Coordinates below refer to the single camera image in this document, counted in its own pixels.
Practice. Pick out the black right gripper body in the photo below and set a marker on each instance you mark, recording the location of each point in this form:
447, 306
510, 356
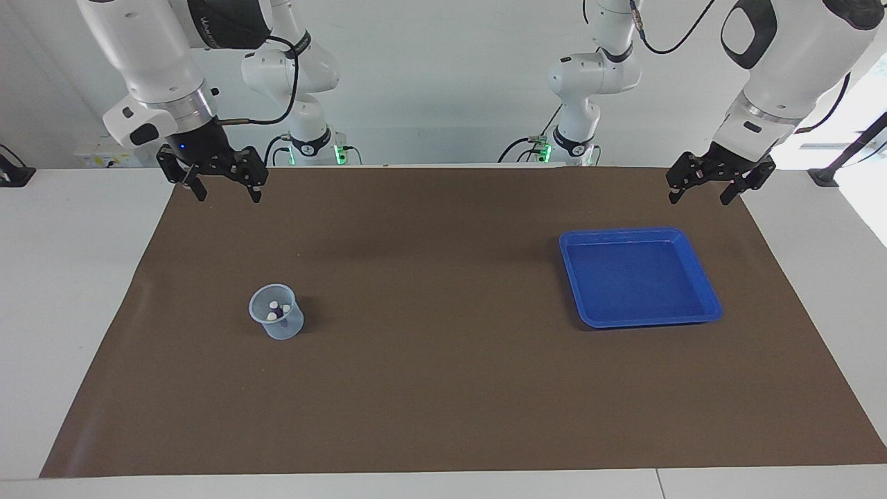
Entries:
204, 149

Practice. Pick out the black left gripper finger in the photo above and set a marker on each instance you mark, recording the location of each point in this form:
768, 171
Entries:
686, 173
755, 179

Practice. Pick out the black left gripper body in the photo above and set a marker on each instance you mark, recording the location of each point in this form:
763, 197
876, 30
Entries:
731, 166

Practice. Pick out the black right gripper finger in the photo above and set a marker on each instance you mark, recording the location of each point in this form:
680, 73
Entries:
255, 170
173, 165

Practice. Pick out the purple marker pen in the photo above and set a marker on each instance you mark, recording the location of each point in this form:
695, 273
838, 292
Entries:
280, 314

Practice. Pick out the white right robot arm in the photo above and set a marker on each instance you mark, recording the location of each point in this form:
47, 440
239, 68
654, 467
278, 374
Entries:
152, 55

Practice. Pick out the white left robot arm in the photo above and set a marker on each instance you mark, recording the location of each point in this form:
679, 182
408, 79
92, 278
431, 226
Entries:
783, 55

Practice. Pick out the black angled stand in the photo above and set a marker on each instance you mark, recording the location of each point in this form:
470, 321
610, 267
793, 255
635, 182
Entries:
824, 177

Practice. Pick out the blue plastic tray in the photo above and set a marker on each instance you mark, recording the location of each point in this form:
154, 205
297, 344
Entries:
644, 284

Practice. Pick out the black table clamp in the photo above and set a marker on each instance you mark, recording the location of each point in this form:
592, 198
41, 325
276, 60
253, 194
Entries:
17, 177

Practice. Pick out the translucent plastic pen cup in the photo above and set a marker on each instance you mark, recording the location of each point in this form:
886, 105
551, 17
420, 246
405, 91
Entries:
284, 331

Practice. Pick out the brown table mat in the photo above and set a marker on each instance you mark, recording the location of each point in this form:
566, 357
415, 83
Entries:
443, 388

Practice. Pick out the white wall socket box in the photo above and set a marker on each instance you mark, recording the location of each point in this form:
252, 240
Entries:
104, 149

